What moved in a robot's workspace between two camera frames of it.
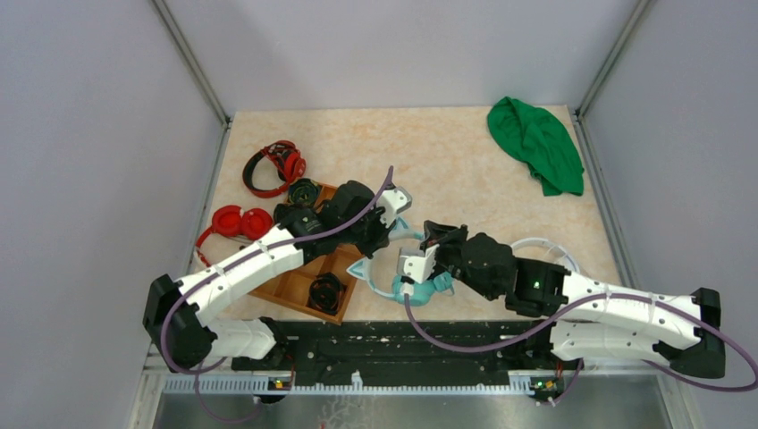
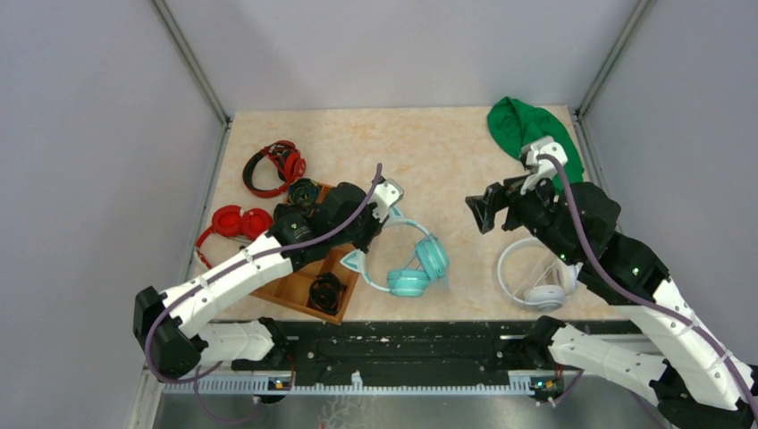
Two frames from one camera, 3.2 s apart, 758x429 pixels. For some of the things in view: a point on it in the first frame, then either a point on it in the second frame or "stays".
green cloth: x=541 y=141 stays
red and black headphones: x=291 y=166 stays
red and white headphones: x=231 y=221 stays
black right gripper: x=443 y=235 → x=498 y=196
